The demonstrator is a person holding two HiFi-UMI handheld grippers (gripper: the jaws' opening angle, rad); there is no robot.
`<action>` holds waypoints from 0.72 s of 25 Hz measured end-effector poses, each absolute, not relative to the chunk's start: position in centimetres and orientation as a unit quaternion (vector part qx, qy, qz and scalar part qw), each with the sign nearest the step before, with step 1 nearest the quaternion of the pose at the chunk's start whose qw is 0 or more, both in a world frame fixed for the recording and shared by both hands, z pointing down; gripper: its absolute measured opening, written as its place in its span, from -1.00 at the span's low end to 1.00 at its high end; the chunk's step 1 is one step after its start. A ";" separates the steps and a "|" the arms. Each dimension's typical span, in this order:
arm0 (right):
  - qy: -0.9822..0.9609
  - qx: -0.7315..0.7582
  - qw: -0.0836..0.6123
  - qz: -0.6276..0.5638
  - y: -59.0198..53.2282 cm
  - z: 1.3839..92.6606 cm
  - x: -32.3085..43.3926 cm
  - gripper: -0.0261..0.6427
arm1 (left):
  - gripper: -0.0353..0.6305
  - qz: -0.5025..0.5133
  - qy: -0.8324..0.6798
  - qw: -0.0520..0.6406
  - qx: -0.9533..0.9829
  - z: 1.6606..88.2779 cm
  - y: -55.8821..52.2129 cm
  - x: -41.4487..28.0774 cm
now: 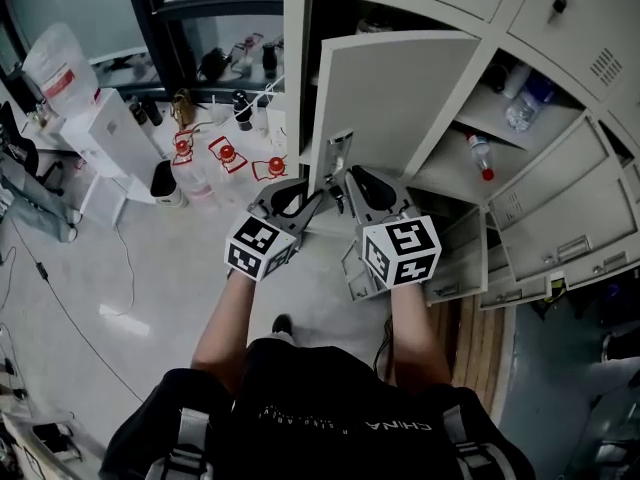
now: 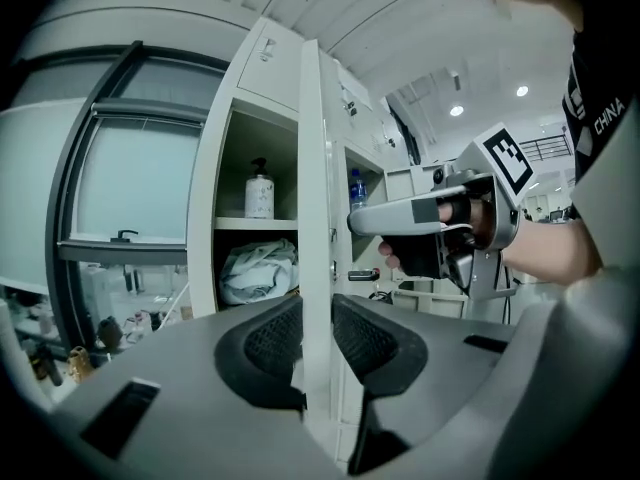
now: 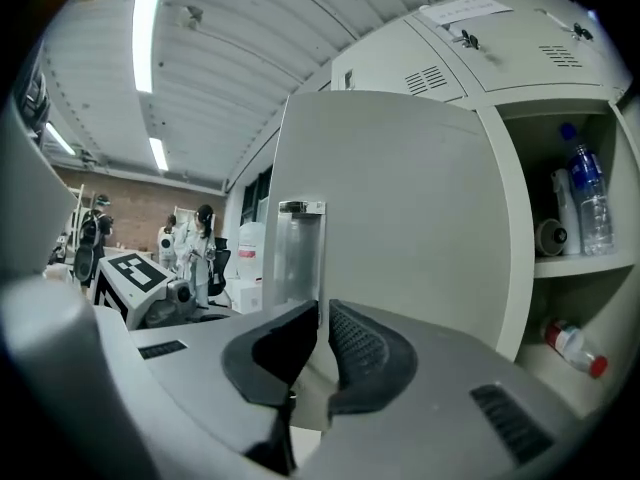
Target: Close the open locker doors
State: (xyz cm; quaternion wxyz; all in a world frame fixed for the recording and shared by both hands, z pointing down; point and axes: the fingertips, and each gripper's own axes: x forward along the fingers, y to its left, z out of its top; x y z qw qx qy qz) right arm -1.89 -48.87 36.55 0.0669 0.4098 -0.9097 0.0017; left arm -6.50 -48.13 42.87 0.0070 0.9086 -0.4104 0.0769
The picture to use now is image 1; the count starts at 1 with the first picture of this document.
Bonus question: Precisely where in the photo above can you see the large grey locker door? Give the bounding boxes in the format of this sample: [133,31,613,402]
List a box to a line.
[306,29,482,205]

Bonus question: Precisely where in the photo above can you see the golden brown bag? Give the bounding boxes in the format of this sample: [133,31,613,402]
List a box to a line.
[169,87,197,130]

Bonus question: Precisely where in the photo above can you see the low grey locker door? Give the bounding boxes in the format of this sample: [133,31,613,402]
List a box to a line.
[478,245,553,311]

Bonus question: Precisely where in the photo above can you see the keys in locker door lock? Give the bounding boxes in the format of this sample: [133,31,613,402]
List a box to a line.
[323,181,350,215]

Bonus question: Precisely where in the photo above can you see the grey locker door with vent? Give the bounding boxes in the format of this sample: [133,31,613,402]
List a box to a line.
[486,111,640,290]

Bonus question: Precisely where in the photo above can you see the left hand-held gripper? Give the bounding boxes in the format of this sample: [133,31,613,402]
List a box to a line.
[225,177,329,283]

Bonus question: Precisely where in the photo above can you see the black floor cable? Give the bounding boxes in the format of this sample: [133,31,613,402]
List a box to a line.
[8,216,147,405]

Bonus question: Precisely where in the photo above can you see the dark jar in locker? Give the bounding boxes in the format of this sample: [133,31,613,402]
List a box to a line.
[356,6,397,35]

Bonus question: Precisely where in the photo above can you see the white plastic bottle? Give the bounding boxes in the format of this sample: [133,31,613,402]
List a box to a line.
[501,61,532,100]

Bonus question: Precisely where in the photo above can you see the narrow grey locker door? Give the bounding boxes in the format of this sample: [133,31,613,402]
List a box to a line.
[423,204,490,305]

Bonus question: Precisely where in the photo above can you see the person's left forearm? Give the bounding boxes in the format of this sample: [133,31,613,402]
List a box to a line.
[190,266,257,395]

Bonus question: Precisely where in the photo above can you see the white and yellow tag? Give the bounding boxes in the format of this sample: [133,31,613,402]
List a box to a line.
[548,270,570,301]

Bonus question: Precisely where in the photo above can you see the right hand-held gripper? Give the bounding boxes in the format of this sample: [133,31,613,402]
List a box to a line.
[344,165,443,290]

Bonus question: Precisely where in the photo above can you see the person's right forearm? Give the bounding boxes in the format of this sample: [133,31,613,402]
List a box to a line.
[383,281,454,397]

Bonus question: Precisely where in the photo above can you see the grey harness strap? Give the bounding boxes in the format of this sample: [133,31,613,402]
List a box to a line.
[441,403,517,480]
[144,406,212,480]

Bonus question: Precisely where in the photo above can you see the grey metal locker cabinet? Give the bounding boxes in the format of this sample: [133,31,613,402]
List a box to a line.
[281,0,640,314]

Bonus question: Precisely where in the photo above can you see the thin black cable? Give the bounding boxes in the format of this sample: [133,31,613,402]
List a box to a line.
[371,315,397,372]

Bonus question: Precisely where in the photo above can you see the black cylindrical bottle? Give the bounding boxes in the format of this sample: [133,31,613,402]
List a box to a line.
[261,41,280,80]

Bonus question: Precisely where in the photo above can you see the large red-capped water jug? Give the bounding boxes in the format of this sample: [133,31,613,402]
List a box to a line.
[250,154,290,184]
[207,135,249,175]
[169,129,213,201]

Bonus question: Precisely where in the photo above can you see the dark glass bottle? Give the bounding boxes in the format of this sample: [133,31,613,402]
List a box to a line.
[126,95,149,127]

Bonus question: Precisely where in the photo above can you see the white floor cable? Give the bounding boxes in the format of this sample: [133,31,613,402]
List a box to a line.
[98,223,137,318]

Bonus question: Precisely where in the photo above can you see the clear water dispenser jug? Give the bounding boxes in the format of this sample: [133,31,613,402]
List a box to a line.
[21,21,100,120]

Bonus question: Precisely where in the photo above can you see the clear bottle with red cap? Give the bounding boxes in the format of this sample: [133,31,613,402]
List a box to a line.
[464,132,497,183]

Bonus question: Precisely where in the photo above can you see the black office chair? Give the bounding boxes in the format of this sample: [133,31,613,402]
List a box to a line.
[0,99,67,197]

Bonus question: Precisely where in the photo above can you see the white water dispenser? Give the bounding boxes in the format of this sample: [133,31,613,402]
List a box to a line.
[58,86,167,229]

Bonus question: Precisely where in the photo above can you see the person's black shirt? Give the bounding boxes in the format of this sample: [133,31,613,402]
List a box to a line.
[98,339,537,480]

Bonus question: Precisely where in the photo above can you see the wooden floor platform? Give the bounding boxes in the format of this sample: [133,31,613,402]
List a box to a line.
[428,294,517,415]

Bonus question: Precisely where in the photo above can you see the black flask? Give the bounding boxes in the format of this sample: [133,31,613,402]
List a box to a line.
[231,89,255,133]

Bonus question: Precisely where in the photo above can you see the small grey locker door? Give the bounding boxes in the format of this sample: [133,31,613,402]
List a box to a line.
[341,245,392,303]

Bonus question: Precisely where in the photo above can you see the crumpled clear water bottle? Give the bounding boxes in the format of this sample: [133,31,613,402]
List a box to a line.
[504,70,557,133]

